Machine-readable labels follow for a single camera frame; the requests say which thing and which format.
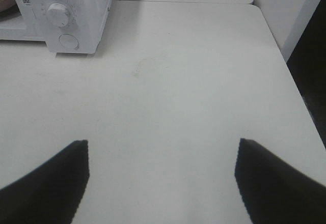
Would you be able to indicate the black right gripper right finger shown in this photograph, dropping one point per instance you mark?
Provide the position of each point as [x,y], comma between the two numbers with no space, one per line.
[273,191]

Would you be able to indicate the lower white timer knob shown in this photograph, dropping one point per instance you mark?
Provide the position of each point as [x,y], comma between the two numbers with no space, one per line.
[58,15]

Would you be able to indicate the white microwave oven body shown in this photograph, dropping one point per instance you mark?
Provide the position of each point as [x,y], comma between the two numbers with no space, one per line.
[26,21]

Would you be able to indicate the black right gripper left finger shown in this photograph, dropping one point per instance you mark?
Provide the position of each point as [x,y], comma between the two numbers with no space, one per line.
[52,192]

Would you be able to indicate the pink round plate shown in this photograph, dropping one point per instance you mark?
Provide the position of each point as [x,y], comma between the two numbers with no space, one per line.
[6,4]

